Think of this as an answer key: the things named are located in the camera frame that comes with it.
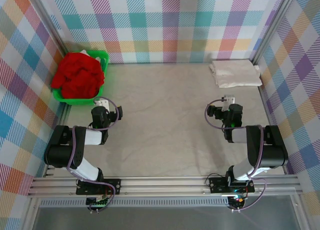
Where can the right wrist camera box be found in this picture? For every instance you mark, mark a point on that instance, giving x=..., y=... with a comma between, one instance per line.
x=229, y=101

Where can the grey acrylic panel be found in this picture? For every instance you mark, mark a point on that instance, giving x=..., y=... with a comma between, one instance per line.
x=162, y=218

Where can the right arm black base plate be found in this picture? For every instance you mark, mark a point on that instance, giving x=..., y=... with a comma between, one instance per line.
x=217, y=185

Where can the red t-shirt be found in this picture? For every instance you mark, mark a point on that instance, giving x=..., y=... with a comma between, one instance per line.
x=77, y=74

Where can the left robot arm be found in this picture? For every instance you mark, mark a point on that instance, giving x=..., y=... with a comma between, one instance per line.
x=60, y=154

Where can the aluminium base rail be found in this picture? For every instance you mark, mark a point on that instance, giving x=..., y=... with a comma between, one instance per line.
x=162, y=185

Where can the folded cream t-shirt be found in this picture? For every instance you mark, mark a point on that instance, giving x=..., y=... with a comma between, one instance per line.
x=235, y=73

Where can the crumpled white t-shirt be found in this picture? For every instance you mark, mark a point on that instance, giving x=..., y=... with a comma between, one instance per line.
x=84, y=52

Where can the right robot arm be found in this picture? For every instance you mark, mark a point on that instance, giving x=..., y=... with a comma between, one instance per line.
x=272, y=154

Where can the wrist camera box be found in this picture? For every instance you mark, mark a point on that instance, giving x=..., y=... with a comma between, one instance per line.
x=103, y=104
x=229, y=101

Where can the aluminium corner post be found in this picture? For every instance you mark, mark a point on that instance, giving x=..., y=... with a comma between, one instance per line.
x=50, y=22
x=273, y=24

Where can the grey table cloth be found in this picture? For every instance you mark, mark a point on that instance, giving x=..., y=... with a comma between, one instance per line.
x=162, y=114

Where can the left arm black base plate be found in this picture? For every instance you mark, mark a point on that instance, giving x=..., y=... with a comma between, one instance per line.
x=112, y=186

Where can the green plastic basket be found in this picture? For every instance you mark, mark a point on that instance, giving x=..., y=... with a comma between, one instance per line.
x=75, y=102

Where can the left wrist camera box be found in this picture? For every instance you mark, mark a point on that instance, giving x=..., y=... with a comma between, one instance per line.
x=103, y=104

